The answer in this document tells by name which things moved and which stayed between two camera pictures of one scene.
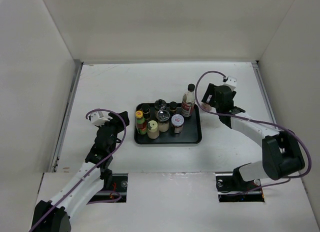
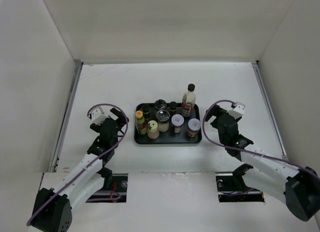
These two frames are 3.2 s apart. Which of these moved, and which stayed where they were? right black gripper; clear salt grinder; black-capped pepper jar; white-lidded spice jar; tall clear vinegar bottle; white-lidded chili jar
Moved: white-lidded spice jar; right black gripper
Stayed: clear salt grinder; black-capped pepper jar; white-lidded chili jar; tall clear vinegar bottle
